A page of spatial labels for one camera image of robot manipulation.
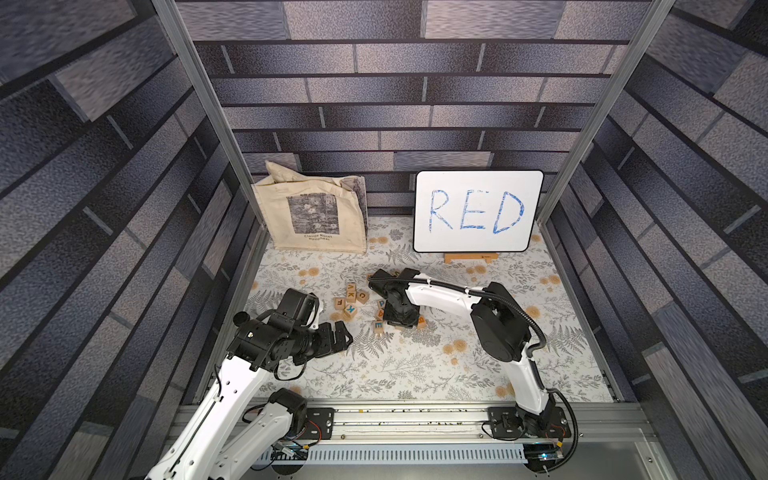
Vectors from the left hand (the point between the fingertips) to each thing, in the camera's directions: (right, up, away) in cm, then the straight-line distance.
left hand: (340, 342), depth 70 cm
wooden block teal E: (+9, -2, +18) cm, 20 cm away
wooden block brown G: (+3, +7, +25) cm, 26 cm away
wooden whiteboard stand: (+47, +19, +33) cm, 60 cm away
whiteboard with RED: (+37, +35, +27) cm, 58 cm away
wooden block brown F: (-4, +5, +23) cm, 24 cm away
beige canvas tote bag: (-13, +34, +30) cm, 48 cm away
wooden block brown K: (0, +7, +25) cm, 25 cm away
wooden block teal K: (0, +3, +22) cm, 22 cm away
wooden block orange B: (+22, -1, +20) cm, 30 cm away
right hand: (+14, -1, +22) cm, 25 cm away
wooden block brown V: (-1, +9, +27) cm, 29 cm away
